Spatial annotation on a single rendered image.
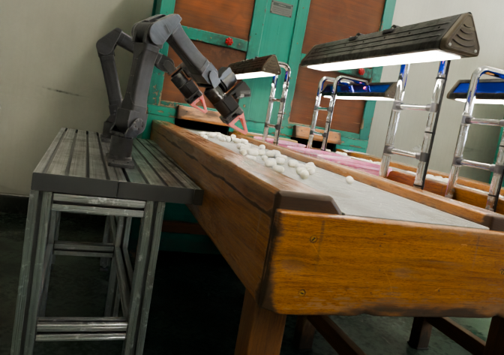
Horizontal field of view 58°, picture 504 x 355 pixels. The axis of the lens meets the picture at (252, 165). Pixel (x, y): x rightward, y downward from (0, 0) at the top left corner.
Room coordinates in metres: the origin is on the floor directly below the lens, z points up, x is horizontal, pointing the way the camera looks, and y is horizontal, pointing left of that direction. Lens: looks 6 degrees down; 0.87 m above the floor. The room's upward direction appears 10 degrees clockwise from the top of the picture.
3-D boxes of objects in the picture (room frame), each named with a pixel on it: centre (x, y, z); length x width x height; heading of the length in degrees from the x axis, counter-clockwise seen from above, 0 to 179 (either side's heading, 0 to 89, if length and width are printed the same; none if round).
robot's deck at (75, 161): (1.67, 0.26, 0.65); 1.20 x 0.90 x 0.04; 21
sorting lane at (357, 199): (1.60, 0.00, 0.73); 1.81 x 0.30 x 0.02; 19
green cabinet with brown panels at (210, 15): (2.84, 0.05, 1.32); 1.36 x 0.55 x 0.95; 109
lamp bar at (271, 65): (2.03, 0.09, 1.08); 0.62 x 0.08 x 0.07; 19
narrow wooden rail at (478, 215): (1.66, -0.17, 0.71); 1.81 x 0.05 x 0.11; 19
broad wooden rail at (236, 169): (1.53, 0.20, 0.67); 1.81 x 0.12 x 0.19; 19
